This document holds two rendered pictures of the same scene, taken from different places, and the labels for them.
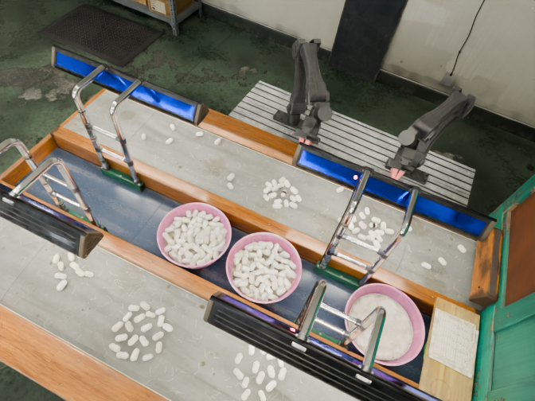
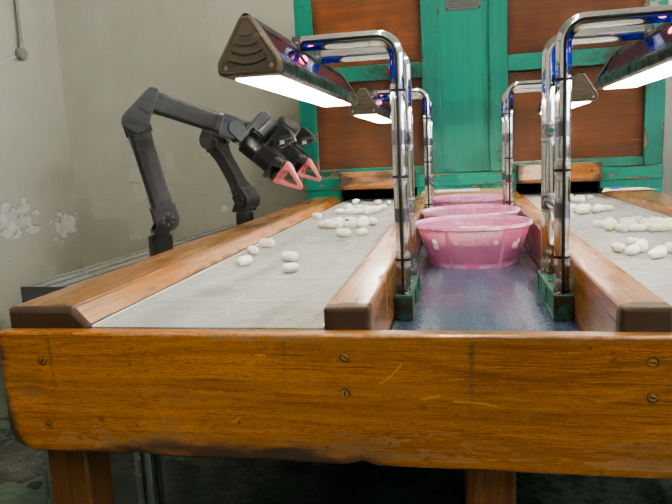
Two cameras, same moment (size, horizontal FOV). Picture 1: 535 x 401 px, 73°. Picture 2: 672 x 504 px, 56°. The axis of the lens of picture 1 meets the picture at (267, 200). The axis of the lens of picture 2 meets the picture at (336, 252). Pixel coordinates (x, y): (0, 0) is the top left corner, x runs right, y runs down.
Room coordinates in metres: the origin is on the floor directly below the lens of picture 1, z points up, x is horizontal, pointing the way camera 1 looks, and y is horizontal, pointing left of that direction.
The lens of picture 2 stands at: (1.10, 1.65, 0.94)
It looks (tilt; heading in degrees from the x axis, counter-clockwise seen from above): 9 degrees down; 264
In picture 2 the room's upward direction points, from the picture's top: 3 degrees counter-clockwise
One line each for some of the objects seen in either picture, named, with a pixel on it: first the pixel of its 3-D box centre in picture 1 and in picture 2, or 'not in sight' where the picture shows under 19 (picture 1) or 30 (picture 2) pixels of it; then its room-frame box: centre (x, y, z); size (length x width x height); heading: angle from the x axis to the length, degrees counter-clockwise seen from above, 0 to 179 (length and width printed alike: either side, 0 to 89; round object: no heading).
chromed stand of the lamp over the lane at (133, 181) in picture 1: (123, 130); (357, 177); (0.94, 0.59, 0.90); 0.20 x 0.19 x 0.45; 73
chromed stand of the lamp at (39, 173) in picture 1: (44, 208); (607, 167); (0.56, 0.71, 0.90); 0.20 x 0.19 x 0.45; 73
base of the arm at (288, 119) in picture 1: (294, 116); (161, 248); (1.38, -0.06, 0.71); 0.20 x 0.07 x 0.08; 70
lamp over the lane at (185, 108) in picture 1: (126, 81); (306, 72); (1.01, 0.56, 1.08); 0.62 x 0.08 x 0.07; 73
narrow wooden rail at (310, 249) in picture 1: (242, 219); (406, 240); (0.74, 0.08, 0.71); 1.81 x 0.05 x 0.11; 73
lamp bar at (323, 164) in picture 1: (388, 186); (376, 107); (0.72, -0.37, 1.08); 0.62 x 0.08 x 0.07; 73
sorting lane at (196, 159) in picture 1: (262, 185); (338, 234); (0.91, 0.03, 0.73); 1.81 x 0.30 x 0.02; 73
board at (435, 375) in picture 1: (451, 352); (466, 191); (0.34, -0.65, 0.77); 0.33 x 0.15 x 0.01; 163
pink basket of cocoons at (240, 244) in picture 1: (263, 270); (470, 226); (0.54, -0.02, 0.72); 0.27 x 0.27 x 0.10
